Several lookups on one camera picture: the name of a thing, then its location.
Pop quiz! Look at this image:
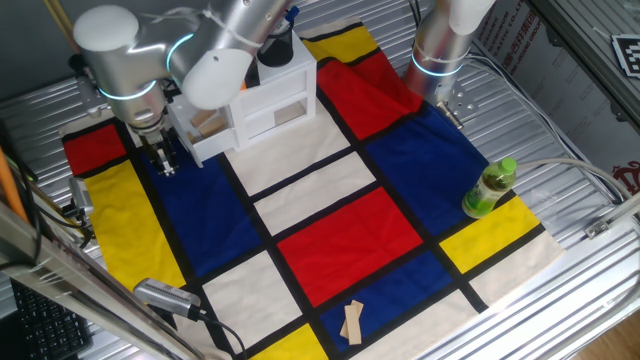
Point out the colour block tablecloth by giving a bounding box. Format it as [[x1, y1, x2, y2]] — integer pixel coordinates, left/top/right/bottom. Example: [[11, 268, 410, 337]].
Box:
[[59, 17, 566, 360]]

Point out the white drawer cabinet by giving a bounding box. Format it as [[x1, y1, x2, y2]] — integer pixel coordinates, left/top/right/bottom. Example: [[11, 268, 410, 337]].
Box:
[[227, 29, 319, 151]]

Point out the aluminium frame bar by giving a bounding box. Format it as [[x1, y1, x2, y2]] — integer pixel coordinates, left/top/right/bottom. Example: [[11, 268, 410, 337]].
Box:
[[0, 199, 204, 360]]

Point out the black mesh pen holder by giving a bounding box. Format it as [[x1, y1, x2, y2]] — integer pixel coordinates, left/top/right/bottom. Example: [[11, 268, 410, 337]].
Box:
[[256, 17, 295, 69]]

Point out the metal corner bracket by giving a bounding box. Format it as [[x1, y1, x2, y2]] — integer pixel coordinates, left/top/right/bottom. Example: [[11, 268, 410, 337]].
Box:
[[583, 218, 612, 240]]

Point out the grey panel with red print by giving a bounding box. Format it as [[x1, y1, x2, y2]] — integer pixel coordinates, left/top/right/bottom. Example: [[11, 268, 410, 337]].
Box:
[[472, 0, 640, 196]]

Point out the orange pole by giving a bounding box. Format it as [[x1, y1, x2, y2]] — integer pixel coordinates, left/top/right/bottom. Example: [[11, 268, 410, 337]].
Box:
[[0, 147, 29, 224]]

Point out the green tea bottle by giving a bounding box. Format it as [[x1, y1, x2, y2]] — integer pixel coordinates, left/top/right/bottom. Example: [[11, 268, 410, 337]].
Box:
[[460, 156, 519, 220]]

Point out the yellow wooden rod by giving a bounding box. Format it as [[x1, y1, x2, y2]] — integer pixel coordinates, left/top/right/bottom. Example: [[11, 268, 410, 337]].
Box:
[[42, 0, 81, 54]]

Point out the flat wooden piece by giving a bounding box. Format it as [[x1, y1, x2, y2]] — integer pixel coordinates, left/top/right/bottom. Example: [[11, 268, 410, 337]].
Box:
[[339, 299, 365, 339], [344, 303, 363, 346]]

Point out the small silver camera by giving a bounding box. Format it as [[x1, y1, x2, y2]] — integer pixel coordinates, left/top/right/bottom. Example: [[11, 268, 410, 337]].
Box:
[[68, 176, 96, 217]]

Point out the dark metal frame rail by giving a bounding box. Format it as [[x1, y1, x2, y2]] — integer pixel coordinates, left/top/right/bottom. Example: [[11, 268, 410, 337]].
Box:
[[527, 0, 640, 124]]

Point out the black and white tag marker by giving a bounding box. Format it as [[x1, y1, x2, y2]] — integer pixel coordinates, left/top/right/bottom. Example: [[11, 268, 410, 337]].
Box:
[[610, 33, 640, 80]]

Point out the black keyboard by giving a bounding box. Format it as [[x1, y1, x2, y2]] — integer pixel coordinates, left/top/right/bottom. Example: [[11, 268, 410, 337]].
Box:
[[9, 279, 94, 360]]

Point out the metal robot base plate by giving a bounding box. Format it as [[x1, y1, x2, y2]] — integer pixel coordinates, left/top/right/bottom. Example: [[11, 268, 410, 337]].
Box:
[[435, 82, 477, 130]]

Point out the white drawer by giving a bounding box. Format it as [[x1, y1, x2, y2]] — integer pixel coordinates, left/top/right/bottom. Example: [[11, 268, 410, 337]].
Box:
[[166, 94, 240, 169]]

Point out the thick grey hose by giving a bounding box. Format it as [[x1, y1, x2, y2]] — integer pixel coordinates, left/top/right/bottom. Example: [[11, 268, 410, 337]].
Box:
[[514, 157, 640, 201]]

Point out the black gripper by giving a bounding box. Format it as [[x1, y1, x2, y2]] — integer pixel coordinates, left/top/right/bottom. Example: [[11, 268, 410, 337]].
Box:
[[141, 127, 180, 178]]

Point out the black camera cable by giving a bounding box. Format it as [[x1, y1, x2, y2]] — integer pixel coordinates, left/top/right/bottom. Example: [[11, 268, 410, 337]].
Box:
[[197, 312, 249, 360]]

